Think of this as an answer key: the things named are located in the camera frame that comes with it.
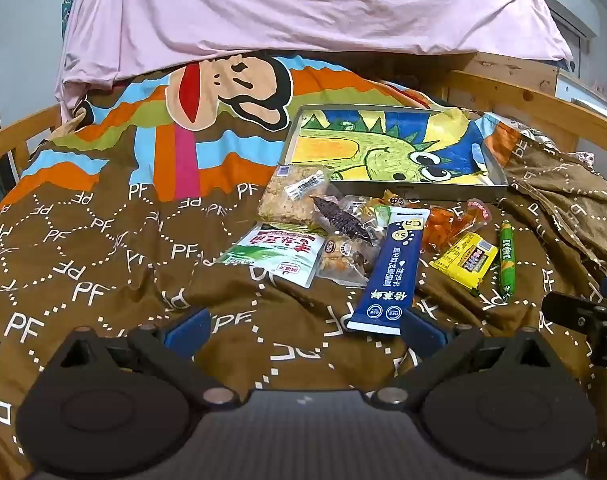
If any brown printed blanket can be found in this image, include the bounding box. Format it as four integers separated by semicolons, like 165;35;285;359
0;52;607;480

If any wooden bed frame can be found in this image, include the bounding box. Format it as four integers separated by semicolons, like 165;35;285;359
0;51;607;201

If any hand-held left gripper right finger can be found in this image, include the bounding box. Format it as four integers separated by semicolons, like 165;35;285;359
371;307;581;408

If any clear packet of brown snacks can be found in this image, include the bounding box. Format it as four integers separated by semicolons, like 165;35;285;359
316;232;379;288

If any clear dark dried meat packet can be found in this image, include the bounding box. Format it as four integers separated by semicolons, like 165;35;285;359
308;194;384;248

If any green and white snack packet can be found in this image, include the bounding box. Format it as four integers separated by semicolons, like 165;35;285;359
214;222;329;289

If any brown and yellow snack packet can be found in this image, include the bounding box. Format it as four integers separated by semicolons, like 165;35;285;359
363;189;409;216

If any clear rice cracker packet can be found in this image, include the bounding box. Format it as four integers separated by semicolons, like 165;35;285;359
258;164;341;231

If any green sausage stick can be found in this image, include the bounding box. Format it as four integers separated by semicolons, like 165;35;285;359
498;220;517;303

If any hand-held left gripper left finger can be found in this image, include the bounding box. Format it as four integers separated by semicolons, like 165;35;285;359
44;307;242;408

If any small clear packet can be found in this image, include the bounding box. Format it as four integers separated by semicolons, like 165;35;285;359
341;195;371;221

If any long blue stick packet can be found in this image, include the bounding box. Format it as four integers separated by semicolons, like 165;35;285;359
346;207;431;336

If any pink bed sheet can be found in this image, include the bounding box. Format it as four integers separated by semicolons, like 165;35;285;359
54;0;574;111

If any clear packet of orange food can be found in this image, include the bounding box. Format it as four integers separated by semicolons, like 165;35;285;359
421;199;491;253

